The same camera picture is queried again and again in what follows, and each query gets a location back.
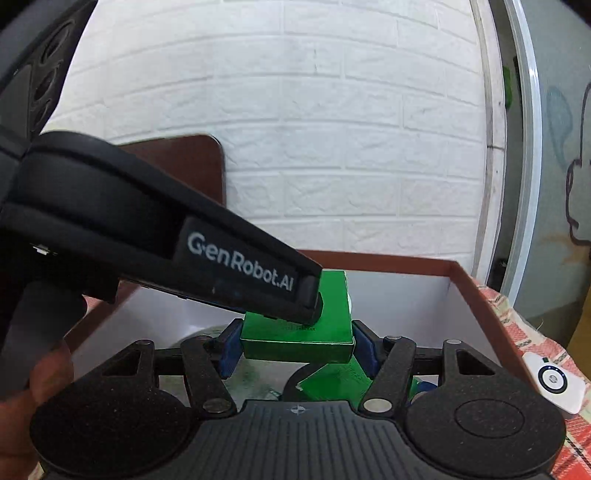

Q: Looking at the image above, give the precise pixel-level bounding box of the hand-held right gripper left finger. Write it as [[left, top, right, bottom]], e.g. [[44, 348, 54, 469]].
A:
[[83, 320, 244, 416]]

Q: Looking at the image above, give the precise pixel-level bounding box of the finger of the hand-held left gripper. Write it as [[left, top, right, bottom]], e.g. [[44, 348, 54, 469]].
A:
[[263, 315, 321, 332]]

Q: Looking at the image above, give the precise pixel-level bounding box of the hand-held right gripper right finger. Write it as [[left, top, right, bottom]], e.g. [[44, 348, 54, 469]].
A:
[[352, 320, 506, 416]]

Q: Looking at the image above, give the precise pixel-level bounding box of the green box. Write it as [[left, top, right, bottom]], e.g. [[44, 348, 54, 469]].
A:
[[240, 270, 376, 403]]

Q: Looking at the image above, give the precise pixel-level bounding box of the large floral gift box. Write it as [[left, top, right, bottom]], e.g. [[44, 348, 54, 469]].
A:
[[65, 249, 539, 416]]

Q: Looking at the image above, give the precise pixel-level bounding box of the person's left hand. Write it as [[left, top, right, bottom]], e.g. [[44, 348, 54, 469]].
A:
[[0, 343, 75, 480]]

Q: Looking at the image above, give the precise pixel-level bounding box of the brown wooden chair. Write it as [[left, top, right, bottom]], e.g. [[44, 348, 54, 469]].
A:
[[115, 134, 227, 301]]

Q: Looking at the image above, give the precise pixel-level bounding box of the white round button device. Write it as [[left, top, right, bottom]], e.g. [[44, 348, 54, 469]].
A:
[[521, 352, 587, 416]]

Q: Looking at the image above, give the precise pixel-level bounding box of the grey door with cartoon drawing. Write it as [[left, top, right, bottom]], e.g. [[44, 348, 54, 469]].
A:
[[531, 0, 591, 334]]

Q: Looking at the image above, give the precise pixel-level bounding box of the white door frame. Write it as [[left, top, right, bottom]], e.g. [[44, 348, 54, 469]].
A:
[[489, 0, 544, 320]]

